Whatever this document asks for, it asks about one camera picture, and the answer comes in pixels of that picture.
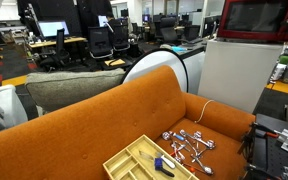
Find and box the red microwave oven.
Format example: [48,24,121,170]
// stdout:
[217,0,288,41]

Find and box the white cabinet under microwave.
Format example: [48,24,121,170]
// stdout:
[198,40,283,113]

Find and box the silver measuring spoon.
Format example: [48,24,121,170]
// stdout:
[162,132,170,141]

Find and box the black office chair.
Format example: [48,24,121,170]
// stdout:
[88,27,113,59]

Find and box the wooden cutlery tray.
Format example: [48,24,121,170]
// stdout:
[103,135,199,180]

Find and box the blue black brush tool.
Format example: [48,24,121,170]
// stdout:
[154,158,174,177]

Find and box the orange fabric sofa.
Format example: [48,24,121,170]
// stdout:
[0,66,255,180]

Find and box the wooden office desk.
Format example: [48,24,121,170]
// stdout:
[28,37,87,49]

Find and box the grey sofa cushion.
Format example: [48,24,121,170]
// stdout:
[25,68,125,112]

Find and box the silver long spoon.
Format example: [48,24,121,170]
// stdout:
[190,154,214,175]

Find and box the lit computer monitor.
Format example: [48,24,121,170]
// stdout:
[38,20,69,38]

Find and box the black orange clamp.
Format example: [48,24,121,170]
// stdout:
[238,122,278,161]

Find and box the blue handled utensil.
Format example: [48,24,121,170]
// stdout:
[169,131,185,141]

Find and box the white cable on armrest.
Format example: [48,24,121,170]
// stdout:
[194,99,215,125]

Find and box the white handled knife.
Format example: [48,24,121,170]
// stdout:
[156,152,176,169]

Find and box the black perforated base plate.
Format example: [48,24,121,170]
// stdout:
[242,114,288,180]

